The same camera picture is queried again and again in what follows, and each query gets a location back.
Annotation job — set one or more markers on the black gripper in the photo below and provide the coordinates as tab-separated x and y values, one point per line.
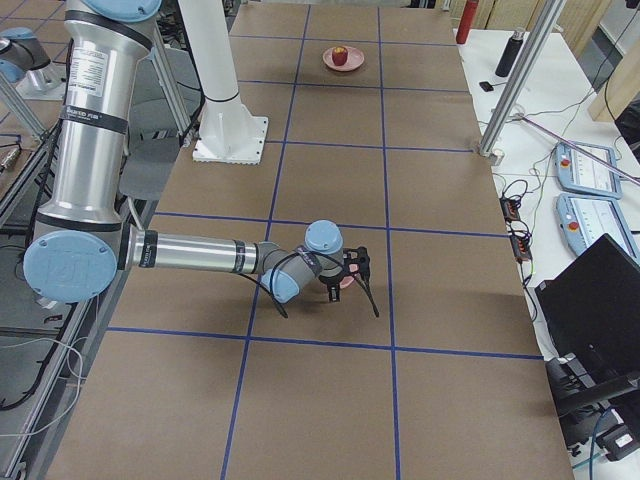
334	281

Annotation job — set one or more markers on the pink bowl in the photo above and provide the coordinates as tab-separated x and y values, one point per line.
348	280

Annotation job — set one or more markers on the red apple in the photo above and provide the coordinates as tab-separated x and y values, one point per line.
339	56

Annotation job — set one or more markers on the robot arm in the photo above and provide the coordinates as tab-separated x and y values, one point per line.
80	241
28	67

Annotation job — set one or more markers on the pink plate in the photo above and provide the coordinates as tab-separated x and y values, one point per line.
356	59

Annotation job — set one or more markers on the orange black connector hub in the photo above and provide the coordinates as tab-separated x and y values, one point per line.
510	209

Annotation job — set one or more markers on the black monitor stand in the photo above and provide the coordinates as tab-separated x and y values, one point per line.
573	387

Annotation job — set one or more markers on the black laptop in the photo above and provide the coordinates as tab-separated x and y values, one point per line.
593	305

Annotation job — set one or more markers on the small black device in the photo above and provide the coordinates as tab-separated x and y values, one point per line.
486	86

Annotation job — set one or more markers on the lower teach pendant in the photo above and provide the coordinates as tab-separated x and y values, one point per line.
584	219

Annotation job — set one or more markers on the teach pendant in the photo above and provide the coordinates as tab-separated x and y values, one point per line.
584	219
578	173

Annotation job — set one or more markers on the upper teach pendant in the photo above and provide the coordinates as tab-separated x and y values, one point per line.
578	173

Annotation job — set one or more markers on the black water bottle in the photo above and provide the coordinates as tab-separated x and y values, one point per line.
510	53

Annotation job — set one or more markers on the red water bottle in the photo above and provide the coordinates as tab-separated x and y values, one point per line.
466	21

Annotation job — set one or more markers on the white pedestal base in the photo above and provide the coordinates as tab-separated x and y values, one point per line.
228	132

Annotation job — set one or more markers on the aluminium frame post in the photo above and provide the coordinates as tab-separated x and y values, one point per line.
525	63

